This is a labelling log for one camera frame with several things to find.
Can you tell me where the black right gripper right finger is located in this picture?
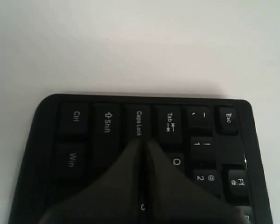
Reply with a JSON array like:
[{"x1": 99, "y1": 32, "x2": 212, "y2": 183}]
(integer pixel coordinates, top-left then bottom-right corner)
[{"x1": 146, "y1": 140, "x2": 247, "y2": 224}]

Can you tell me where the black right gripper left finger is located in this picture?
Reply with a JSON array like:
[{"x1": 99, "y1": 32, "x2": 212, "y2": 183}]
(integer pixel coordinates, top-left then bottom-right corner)
[{"x1": 39, "y1": 139, "x2": 142, "y2": 224}]

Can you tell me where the black acer keyboard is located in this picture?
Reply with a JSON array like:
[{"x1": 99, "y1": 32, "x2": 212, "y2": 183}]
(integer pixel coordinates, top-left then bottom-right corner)
[{"x1": 9, "y1": 94, "x2": 273, "y2": 224}]

